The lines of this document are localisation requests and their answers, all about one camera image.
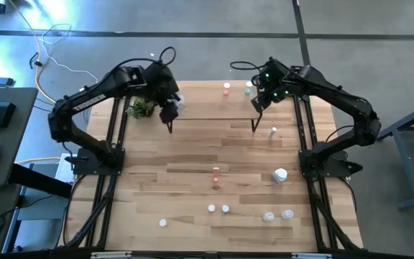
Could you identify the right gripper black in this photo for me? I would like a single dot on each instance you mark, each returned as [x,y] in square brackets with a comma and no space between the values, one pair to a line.
[275,81]

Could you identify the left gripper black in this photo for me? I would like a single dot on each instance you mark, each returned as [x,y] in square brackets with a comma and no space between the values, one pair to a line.
[162,84]

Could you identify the slim white tube bottle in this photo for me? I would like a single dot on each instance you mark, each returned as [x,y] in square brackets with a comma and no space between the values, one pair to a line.
[272,132]

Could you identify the salmon translucent pill bottle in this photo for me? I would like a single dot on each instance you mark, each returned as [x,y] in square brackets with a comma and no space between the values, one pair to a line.
[226,87]
[216,176]

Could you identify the large white labelled bottle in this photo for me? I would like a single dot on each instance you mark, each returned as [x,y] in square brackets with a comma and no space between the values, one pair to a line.
[279,175]

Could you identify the pink translucent pill bottle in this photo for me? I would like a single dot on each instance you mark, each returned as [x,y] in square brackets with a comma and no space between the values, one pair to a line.
[211,208]

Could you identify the green pill bottle with tablets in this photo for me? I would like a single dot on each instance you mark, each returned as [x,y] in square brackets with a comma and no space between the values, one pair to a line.
[225,208]

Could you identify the white opaque pill bottle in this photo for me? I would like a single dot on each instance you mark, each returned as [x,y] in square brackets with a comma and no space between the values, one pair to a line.
[268,216]
[287,214]

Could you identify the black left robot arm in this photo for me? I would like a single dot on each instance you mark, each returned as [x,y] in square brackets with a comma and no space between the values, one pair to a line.
[85,100]

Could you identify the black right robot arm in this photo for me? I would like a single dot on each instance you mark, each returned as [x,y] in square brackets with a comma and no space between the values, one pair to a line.
[350,108]

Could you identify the wooden shelf with black legs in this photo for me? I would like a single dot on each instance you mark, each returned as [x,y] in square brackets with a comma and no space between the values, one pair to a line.
[210,104]

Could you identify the potted green plant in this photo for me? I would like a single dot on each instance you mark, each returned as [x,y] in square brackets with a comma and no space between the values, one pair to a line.
[140,108]

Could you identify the blue-grey metal table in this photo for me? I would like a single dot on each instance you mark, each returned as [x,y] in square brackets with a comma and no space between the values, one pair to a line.
[406,120]

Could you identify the black desk beam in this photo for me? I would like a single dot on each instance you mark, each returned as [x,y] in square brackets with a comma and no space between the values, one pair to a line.
[38,180]

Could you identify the grey floor box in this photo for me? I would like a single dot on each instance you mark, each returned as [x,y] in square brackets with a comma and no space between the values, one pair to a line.
[49,208]

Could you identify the grey desk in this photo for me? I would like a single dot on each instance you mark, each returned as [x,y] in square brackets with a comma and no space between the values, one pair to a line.
[16,144]

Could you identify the black metal table frame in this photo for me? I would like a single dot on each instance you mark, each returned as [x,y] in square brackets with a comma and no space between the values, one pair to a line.
[302,140]

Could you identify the silver frame bracket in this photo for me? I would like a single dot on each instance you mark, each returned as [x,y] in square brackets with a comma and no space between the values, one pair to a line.
[311,255]
[110,254]

